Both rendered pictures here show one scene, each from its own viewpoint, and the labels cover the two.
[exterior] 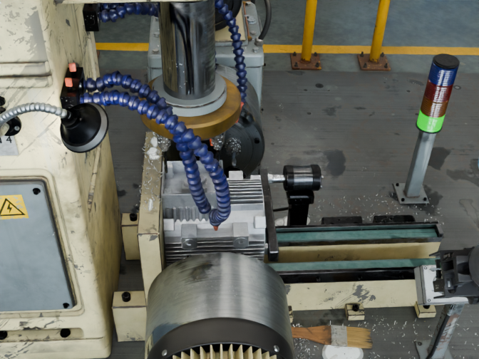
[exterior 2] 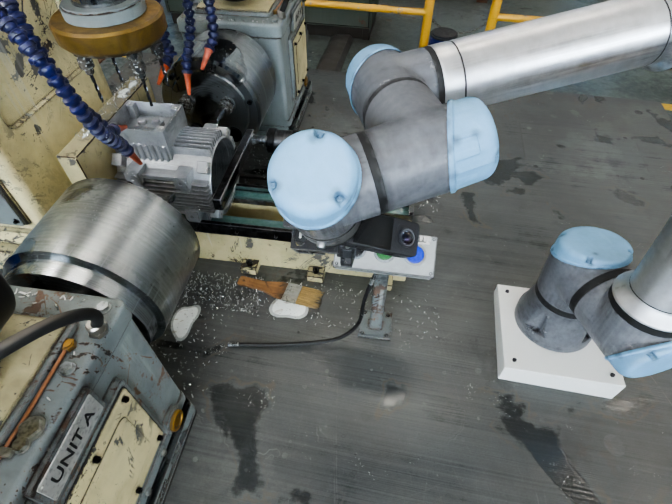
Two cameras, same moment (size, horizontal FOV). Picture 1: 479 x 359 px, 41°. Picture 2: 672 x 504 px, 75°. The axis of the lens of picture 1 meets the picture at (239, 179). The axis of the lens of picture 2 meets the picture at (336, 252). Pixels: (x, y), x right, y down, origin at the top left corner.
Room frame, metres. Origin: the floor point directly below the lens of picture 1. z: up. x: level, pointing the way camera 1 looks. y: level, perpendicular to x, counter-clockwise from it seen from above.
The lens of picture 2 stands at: (0.27, -0.45, 1.61)
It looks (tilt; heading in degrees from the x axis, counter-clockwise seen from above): 49 degrees down; 13
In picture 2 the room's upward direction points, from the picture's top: straight up
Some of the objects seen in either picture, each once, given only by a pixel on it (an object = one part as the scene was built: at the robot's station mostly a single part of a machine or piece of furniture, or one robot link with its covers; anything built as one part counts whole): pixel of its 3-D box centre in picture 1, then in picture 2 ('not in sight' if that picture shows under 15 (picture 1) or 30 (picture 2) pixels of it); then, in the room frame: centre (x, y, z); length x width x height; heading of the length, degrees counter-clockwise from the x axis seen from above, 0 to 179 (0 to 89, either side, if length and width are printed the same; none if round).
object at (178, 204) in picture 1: (193, 190); (150, 131); (0.94, 0.09, 1.11); 0.12 x 0.11 x 0.07; 94
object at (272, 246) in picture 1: (268, 211); (236, 166); (0.98, -0.06, 1.01); 0.26 x 0.04 x 0.03; 4
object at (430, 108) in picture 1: (434, 103); not in sight; (1.28, -0.46, 1.10); 0.06 x 0.06 x 0.04
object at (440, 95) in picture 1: (438, 87); not in sight; (1.28, -0.46, 1.14); 0.06 x 0.06 x 0.04
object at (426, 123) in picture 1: (430, 118); not in sight; (1.28, -0.46, 1.05); 0.06 x 0.06 x 0.04
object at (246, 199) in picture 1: (213, 223); (181, 169); (0.94, 0.05, 1.01); 0.20 x 0.19 x 0.19; 94
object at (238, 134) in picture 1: (209, 119); (225, 84); (1.27, 0.08, 1.04); 0.41 x 0.25 x 0.25; 4
